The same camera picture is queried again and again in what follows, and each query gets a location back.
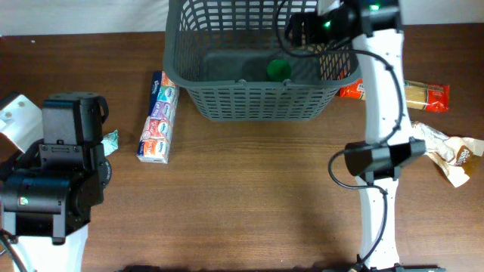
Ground grey plastic lattice basket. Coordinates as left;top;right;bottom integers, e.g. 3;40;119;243
163;0;361;121

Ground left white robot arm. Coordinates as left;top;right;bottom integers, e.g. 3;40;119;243
1;92;112;271

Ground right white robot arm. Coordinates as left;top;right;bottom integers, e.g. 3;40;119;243
276;0;425;271

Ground spaghetti pack orange ends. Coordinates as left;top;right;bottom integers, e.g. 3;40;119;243
339;79;451;113

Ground Kleenex tissue multipack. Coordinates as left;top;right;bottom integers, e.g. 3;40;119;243
137;71;180;164

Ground crumpled brown white snack bag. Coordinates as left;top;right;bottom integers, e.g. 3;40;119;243
411;122;483;187

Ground small teal tissue packet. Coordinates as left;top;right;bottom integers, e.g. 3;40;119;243
101;130;119;156

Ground green lid spice jar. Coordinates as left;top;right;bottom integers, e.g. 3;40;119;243
266;59;292;82

